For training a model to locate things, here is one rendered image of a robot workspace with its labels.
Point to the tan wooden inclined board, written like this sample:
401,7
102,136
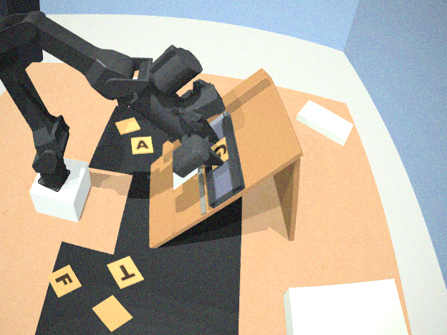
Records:
261,143

